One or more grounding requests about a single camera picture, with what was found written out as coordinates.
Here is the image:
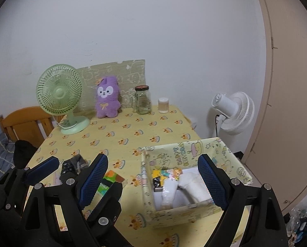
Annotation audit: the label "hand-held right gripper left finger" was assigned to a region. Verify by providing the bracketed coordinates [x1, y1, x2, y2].
[20, 154, 109, 247]

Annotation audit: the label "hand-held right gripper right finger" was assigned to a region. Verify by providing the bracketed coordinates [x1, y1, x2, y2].
[198, 154, 289, 247]

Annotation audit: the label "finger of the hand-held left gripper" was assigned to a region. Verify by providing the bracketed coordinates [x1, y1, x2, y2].
[0, 156, 60, 211]
[85, 182, 132, 247]

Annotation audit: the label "white cloth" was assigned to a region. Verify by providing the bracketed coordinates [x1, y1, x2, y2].
[179, 168, 213, 204]

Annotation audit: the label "green tissue packet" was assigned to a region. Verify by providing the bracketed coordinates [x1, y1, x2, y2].
[95, 170, 125, 198]

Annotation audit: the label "printed paper box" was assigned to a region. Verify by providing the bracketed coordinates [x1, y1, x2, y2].
[141, 137, 253, 229]

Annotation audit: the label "clear packet of cotton pads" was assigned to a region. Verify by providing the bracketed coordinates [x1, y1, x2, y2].
[161, 180, 181, 209]

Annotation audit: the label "cartoon printed tissue packet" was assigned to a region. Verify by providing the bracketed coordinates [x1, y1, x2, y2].
[152, 168, 183, 192]

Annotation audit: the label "grey rolled socks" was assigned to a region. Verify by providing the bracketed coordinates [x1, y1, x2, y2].
[71, 154, 90, 171]

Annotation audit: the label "black garment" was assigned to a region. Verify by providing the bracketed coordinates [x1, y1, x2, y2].
[13, 140, 38, 169]

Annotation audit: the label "wooden bed headboard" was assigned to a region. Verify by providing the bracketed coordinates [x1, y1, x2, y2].
[0, 106, 66, 150]

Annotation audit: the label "yellow printed tablecloth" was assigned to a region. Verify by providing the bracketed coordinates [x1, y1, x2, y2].
[27, 105, 252, 247]

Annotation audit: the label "white floor fan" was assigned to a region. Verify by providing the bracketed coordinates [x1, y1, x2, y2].
[211, 91, 255, 136]

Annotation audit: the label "green desk fan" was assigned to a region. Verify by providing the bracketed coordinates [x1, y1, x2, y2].
[36, 64, 90, 135]

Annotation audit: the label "purple plush rabbit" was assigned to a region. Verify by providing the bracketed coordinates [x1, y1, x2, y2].
[95, 76, 122, 119]

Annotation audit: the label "small white jar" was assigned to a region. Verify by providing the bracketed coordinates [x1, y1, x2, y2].
[158, 97, 169, 114]

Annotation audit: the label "glass jar with brown lid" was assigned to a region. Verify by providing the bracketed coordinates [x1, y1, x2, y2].
[131, 85, 152, 115]

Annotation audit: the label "clutter of plastic bags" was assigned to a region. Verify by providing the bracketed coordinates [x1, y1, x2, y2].
[285, 207, 307, 247]

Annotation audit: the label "beige door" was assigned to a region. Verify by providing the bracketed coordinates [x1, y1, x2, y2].
[246, 0, 307, 211]

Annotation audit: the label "beige printed board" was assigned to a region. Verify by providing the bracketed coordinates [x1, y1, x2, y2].
[76, 59, 146, 114]

